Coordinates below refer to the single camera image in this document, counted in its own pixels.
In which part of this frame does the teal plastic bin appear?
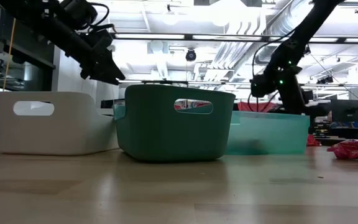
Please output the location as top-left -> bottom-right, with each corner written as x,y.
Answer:
113,83 -> 237,163

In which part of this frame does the black ceiling spotlight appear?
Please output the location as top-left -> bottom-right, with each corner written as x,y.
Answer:
185,49 -> 198,62
317,75 -> 334,85

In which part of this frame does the translucent green plastic bin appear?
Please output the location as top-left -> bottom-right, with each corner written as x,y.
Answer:
225,110 -> 311,156

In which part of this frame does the overhead light bar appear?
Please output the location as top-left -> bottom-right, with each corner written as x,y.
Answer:
112,32 -> 358,44
118,79 -> 358,90

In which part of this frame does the black aluminium rig frame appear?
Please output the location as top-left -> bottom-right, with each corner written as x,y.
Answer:
309,135 -> 358,149

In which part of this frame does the black computer monitor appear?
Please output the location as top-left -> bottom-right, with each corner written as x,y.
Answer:
331,99 -> 358,124

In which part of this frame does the red candy pack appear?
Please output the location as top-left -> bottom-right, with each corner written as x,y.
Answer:
306,134 -> 322,147
326,139 -> 358,161

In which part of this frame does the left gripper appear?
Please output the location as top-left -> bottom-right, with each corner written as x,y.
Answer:
80,29 -> 126,86

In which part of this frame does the red fabric banner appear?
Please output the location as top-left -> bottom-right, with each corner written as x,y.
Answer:
237,101 -> 279,113

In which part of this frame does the white plastic bin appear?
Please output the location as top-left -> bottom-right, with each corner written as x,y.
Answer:
0,91 -> 120,156

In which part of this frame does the yellow hanging cable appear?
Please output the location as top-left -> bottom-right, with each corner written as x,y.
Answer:
0,17 -> 17,135

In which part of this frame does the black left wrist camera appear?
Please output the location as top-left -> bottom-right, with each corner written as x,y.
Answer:
60,0 -> 98,30

